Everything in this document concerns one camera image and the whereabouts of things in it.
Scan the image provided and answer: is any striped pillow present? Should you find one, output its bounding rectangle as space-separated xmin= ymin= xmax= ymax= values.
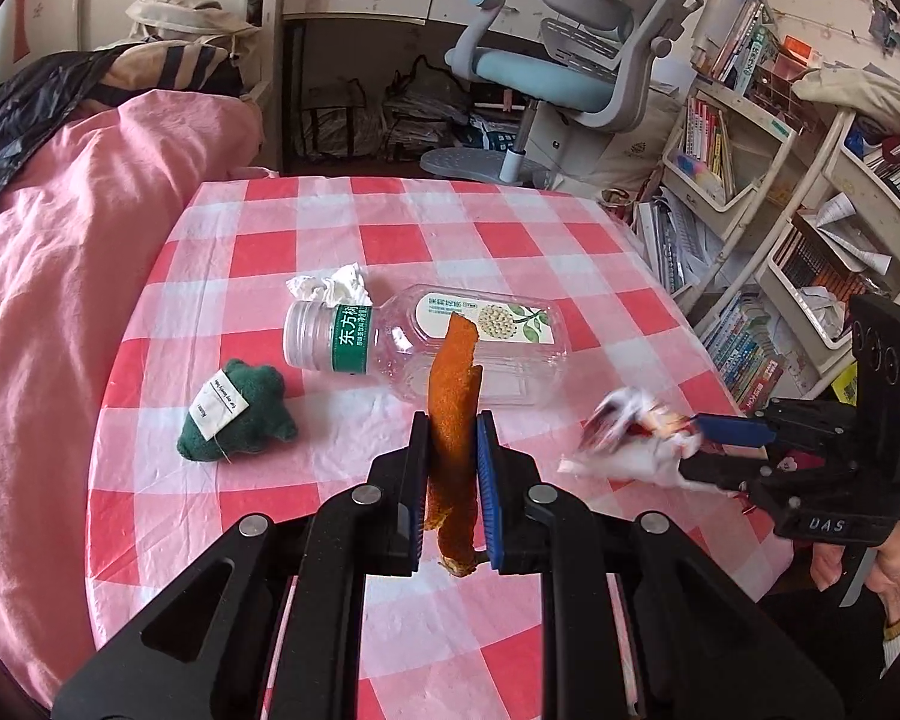
xmin=94 ymin=37 xmax=246 ymax=102

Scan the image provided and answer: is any blue printed bag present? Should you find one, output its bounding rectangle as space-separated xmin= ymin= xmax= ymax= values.
xmin=468 ymin=114 xmax=528 ymax=156

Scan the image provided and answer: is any small white tissue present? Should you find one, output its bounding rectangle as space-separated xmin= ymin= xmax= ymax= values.
xmin=285 ymin=262 xmax=373 ymax=309

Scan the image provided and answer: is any clear plastic bottle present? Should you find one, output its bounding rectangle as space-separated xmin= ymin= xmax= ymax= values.
xmin=283 ymin=283 xmax=575 ymax=410

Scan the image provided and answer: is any pink duvet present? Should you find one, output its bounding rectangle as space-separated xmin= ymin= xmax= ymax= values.
xmin=0 ymin=86 xmax=267 ymax=691

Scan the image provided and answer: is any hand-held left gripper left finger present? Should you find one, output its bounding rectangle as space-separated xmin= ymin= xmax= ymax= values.
xmin=49 ymin=411 xmax=432 ymax=720

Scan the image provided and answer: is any orange peel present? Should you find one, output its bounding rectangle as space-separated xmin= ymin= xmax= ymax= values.
xmin=424 ymin=315 xmax=485 ymax=578

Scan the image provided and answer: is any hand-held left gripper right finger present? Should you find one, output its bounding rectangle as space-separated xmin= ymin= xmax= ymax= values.
xmin=476 ymin=409 xmax=848 ymax=720

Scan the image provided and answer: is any black bag of papers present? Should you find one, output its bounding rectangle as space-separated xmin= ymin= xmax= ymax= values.
xmin=382 ymin=54 xmax=476 ymax=152

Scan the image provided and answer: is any cream cloth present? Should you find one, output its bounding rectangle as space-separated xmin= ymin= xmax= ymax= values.
xmin=791 ymin=64 xmax=900 ymax=140

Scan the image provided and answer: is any green felt toy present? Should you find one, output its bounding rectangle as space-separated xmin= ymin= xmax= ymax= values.
xmin=178 ymin=360 xmax=299 ymax=461

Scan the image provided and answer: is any printed snack wrapper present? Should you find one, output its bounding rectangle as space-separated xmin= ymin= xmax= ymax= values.
xmin=561 ymin=388 xmax=743 ymax=497

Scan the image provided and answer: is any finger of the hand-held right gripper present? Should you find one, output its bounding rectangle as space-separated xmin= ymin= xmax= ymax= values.
xmin=694 ymin=397 xmax=861 ymax=458
xmin=675 ymin=456 xmax=835 ymax=517

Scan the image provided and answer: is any person's dark clothing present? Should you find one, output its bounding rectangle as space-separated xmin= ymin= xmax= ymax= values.
xmin=757 ymin=577 xmax=895 ymax=720

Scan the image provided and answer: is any grey and blue desk chair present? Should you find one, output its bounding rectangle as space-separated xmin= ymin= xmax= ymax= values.
xmin=420 ymin=0 xmax=707 ymax=186

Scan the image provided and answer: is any red checkered tablecloth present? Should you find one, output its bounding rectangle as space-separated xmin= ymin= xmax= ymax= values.
xmin=86 ymin=176 xmax=796 ymax=720

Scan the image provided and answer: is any clear plastic bag of papers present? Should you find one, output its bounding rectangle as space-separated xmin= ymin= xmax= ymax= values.
xmin=298 ymin=81 xmax=387 ymax=164

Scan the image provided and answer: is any beige printed bag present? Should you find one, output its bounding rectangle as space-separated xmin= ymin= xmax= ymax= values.
xmin=559 ymin=86 xmax=685 ymax=200

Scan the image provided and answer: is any pink acrylic organizer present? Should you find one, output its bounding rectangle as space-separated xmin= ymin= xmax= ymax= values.
xmin=748 ymin=36 xmax=820 ymax=103

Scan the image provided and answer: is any pile of magazines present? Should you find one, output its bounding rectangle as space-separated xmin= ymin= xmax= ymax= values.
xmin=634 ymin=191 xmax=725 ymax=302

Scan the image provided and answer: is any black shiny cloth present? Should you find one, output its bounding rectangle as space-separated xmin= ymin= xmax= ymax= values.
xmin=0 ymin=51 xmax=132 ymax=241

